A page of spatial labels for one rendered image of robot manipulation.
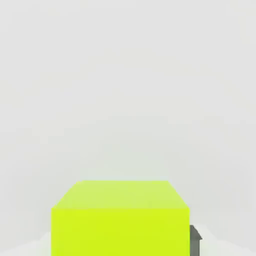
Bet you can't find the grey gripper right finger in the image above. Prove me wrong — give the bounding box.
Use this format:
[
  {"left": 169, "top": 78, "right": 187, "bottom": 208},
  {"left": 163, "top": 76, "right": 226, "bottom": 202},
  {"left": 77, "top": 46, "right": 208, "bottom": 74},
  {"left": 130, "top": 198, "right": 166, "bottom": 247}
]
[{"left": 189, "top": 224, "right": 253, "bottom": 256}]

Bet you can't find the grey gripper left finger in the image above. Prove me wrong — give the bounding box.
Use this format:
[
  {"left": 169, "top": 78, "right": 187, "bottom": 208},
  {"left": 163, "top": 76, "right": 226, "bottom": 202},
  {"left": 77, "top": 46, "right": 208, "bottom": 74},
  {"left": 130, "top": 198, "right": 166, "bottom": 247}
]
[{"left": 3, "top": 231, "right": 52, "bottom": 256}]

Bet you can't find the small yellow-green cube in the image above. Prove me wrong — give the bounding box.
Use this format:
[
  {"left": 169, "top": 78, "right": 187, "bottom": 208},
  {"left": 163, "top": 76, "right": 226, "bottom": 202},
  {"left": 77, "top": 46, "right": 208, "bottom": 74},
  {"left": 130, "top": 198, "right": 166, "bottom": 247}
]
[{"left": 51, "top": 180, "right": 191, "bottom": 256}]

